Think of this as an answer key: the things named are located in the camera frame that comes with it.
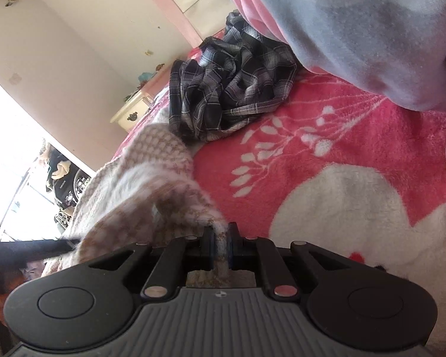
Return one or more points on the beige houndstooth cardigan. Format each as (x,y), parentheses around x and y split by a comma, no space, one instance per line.
(152,163)

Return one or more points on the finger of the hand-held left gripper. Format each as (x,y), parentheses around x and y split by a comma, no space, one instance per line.
(48,248)

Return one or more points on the black wheelchair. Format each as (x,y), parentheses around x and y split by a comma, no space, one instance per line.
(65,189)

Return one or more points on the pink grey floral quilt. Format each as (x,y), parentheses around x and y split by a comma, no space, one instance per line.
(356,26)

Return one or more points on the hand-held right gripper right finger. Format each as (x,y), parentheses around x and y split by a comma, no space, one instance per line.
(230,249)

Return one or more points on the pink white bed headboard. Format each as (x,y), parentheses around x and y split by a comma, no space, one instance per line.
(178,0)

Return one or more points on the light blue cloth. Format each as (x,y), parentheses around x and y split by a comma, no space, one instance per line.
(144,78)

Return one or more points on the cream nightstand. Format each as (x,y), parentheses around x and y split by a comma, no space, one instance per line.
(133,109)

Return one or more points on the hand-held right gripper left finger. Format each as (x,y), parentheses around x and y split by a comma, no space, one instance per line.
(209,249)

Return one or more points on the dark plaid shirt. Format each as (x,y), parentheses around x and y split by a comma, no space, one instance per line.
(226,89)

